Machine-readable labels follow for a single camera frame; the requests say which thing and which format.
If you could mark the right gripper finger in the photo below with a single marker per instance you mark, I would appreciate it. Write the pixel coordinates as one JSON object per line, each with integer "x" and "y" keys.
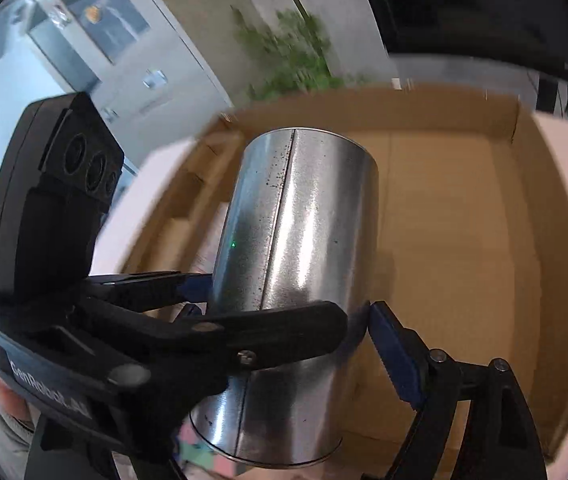
{"x": 500, "y": 440}

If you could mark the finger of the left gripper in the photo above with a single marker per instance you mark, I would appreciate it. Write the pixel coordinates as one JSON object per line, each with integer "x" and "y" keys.
{"x": 149, "y": 290}
{"x": 222, "y": 344}

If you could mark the shiny metal tin can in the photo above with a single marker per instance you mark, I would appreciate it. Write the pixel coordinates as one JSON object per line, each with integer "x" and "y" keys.
{"x": 301, "y": 227}

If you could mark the grey sleeved left forearm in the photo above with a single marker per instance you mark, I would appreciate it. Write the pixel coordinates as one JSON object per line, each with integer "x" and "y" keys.
{"x": 15, "y": 440}

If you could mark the person's left hand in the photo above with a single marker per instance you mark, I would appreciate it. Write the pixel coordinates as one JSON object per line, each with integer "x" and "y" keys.
{"x": 16, "y": 406}

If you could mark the brown cardboard tray box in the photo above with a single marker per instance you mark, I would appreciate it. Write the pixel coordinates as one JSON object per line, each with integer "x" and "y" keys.
{"x": 179, "y": 217}

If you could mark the green leafy tree plant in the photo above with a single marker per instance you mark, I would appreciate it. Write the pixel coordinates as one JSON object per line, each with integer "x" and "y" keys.
{"x": 268, "y": 48}

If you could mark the grey metal filing cabinet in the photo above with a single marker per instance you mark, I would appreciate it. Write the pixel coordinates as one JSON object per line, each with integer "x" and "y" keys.
{"x": 144, "y": 75}

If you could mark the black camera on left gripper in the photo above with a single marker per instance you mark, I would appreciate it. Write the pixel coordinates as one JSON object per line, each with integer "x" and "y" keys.
{"x": 57, "y": 182}

